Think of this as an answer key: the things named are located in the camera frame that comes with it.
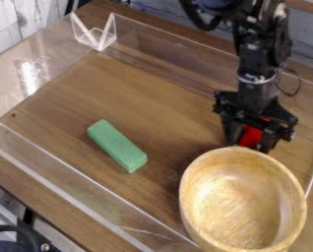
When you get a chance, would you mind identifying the clear acrylic front barrier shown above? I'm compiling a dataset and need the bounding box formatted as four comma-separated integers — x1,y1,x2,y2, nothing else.
0,123,198,252

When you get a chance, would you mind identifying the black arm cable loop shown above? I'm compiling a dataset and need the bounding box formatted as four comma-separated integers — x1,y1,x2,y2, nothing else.
177,0,236,32

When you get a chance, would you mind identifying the clear acrylic corner bracket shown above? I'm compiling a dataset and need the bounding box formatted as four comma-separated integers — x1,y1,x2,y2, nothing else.
70,13,118,51

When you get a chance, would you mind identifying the wooden bowl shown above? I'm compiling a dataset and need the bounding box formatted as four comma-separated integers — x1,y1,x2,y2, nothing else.
179,147,308,252

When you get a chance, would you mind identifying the red plush strawberry toy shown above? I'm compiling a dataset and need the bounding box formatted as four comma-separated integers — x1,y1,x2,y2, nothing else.
238,125,264,149

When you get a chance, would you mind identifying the black clamp with screw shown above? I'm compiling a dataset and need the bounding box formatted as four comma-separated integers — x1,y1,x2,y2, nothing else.
16,220,62,252

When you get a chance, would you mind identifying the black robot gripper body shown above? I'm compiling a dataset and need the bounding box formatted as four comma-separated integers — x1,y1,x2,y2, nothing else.
213,74,298,141

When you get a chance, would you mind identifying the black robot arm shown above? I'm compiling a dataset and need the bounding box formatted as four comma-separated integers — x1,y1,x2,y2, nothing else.
195,0,298,153

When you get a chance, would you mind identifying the green rectangular block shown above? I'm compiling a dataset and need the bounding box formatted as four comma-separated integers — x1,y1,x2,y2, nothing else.
87,119,147,173

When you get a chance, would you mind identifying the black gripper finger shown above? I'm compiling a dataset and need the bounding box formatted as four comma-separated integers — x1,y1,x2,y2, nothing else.
221,116,244,145
257,125,284,154

